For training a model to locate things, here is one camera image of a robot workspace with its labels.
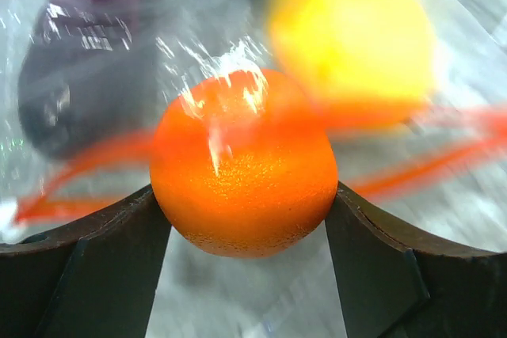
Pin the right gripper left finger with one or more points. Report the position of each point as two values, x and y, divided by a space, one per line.
93 277

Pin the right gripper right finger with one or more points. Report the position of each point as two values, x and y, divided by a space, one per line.
396 280

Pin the fake orange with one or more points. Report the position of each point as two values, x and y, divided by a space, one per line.
240 168

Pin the purple fake eggplant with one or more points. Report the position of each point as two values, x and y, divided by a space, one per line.
87 73

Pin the clear zip top bag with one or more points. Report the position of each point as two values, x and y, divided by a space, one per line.
293 294

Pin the yellow fake lemon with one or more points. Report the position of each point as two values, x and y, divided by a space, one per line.
365 63

